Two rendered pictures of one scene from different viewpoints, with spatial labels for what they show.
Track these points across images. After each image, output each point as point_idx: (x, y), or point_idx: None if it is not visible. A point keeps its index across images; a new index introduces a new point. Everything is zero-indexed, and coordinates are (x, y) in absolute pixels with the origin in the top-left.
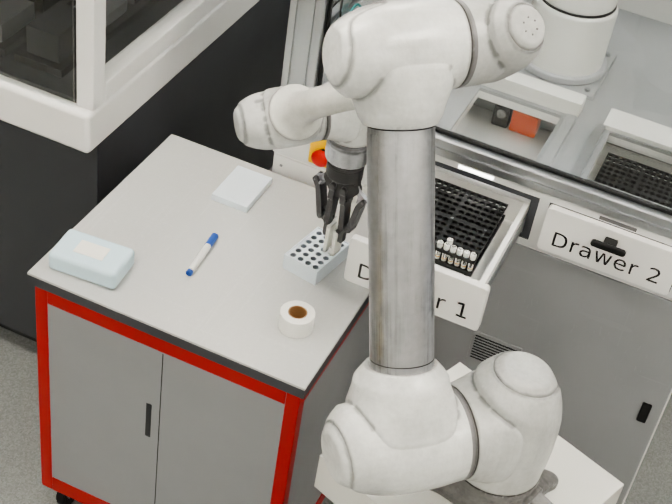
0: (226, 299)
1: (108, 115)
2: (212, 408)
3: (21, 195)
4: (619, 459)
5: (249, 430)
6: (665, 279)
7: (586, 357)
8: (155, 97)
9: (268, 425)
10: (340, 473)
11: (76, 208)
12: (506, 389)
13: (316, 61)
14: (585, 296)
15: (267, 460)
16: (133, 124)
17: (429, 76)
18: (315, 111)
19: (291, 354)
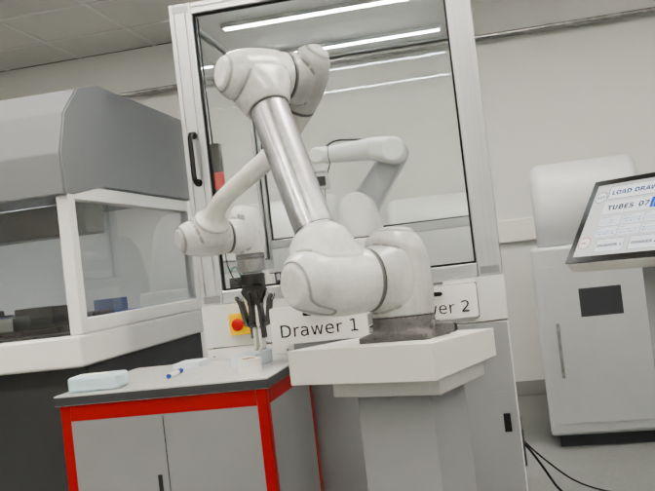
0: (198, 377)
1: (93, 345)
2: (207, 446)
3: (36, 447)
4: (511, 475)
5: (238, 450)
6: (473, 304)
7: None
8: (121, 363)
9: (250, 434)
10: (299, 285)
11: None
12: (385, 231)
13: (218, 269)
14: None
15: (257, 472)
16: None
17: (275, 67)
18: (222, 198)
19: (251, 375)
